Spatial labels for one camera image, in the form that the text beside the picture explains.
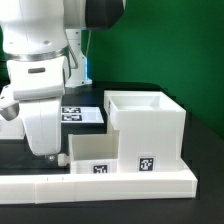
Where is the white drawer cabinet box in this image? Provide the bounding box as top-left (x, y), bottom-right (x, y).
top-left (104, 90), bottom-right (186, 173)

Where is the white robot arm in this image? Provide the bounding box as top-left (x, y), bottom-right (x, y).
top-left (0, 0), bottom-right (126, 156)

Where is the white marker tag plate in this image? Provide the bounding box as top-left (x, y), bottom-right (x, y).
top-left (61, 106), bottom-right (104, 124)

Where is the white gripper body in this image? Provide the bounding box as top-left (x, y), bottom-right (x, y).
top-left (0, 56), bottom-right (68, 156)

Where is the white drawer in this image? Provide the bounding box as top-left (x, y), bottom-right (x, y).
top-left (58, 131), bottom-right (119, 174)
top-left (0, 115), bottom-right (25, 140)

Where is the white L-shaped fence wall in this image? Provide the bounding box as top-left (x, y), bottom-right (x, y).
top-left (0, 163), bottom-right (198, 204)

